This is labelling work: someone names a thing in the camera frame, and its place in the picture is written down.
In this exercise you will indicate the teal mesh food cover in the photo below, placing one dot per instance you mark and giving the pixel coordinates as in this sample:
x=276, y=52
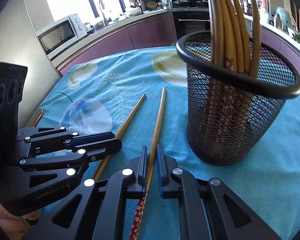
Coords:
x=286, y=19

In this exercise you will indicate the blue floral tablecloth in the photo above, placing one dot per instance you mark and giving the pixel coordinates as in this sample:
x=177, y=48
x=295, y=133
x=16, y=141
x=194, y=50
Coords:
x=97, y=96

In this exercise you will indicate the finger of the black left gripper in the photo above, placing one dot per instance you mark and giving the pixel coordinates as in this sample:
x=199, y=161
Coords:
x=52, y=155
x=49, y=139

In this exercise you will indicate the left hand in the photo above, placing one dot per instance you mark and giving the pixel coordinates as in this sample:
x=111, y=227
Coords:
x=15, y=227

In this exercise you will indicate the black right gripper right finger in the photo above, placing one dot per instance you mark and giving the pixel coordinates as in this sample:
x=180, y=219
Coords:
x=208, y=209

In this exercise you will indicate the white microwave oven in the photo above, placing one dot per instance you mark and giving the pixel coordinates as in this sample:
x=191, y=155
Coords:
x=58, y=36

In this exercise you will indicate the purple kitchen cabinets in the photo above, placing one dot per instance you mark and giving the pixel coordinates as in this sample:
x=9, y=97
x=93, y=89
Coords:
x=154, y=29

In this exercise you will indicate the smartphone on table edge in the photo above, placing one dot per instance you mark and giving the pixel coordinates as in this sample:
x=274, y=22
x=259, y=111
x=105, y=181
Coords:
x=35, y=118

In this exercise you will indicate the black mesh pen cup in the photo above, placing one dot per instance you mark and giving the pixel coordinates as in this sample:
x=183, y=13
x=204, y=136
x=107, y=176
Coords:
x=261, y=99

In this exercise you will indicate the black built-in oven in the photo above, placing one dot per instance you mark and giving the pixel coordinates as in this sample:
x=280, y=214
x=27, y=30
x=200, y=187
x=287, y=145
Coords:
x=190, y=16

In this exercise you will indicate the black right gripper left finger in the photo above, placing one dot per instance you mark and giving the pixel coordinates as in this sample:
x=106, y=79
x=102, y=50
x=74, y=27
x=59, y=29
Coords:
x=95, y=209

